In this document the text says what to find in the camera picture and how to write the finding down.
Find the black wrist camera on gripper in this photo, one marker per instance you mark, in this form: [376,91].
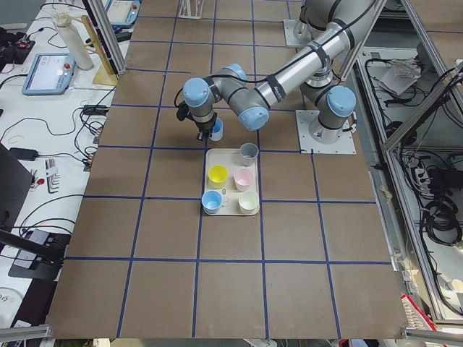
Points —
[183,111]

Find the blue teach pendant near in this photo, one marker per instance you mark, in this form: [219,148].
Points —
[50,74]

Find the black power adapter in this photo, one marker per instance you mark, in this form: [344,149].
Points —
[24,153]

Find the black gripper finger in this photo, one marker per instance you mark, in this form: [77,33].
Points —
[203,136]

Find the blue teach pendant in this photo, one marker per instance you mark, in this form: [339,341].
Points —
[50,74]
[122,13]

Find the blue teach pendant far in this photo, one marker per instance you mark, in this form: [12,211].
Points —
[122,13]

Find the hex key set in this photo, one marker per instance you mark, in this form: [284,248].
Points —
[52,176]

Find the blue cup with handle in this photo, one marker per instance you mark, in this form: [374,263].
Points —
[212,201]

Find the pale green cup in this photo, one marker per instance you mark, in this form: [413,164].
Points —
[248,202]

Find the yellow cup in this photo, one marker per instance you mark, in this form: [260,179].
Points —
[217,176]

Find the wooden stand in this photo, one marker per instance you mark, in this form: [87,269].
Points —
[105,74]

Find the white paper roll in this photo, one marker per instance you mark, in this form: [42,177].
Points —
[72,40]

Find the light blue cup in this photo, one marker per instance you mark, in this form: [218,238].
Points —
[217,131]

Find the pink cup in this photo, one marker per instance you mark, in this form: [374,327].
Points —
[243,178]

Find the cream plastic tray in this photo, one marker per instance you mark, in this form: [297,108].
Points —
[231,160]

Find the grey cup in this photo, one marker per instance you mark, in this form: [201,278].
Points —
[248,153]

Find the aluminium frame post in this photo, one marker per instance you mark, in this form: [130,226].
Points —
[106,35]

